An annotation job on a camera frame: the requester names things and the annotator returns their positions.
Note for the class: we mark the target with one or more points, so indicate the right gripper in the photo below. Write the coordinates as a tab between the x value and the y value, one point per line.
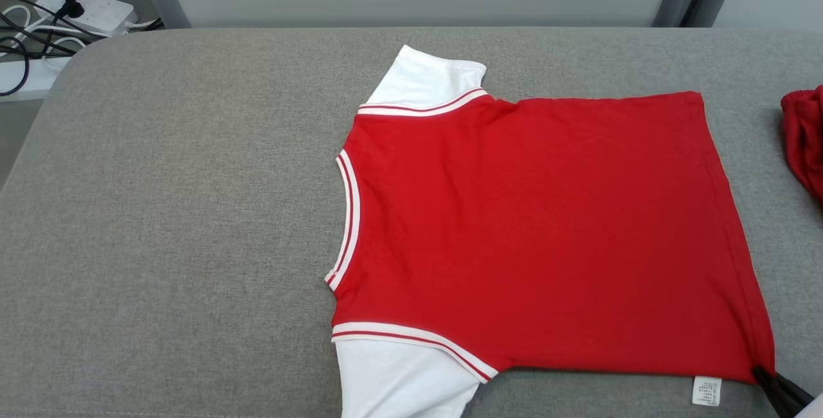
815	410

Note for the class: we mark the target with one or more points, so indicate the white power strip with adapter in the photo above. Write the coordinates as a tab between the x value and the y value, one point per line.
106	13

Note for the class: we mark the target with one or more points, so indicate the plain white power strip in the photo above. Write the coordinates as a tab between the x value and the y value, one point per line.
38	80

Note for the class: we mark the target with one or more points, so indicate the red shirt with white sleeves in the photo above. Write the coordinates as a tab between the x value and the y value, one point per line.
527	225

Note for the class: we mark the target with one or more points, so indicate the red shorts with white stripe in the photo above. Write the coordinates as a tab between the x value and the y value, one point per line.
807	141

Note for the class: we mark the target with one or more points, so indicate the grey partition foot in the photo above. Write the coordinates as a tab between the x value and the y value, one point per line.
672	3
714	0
168	3

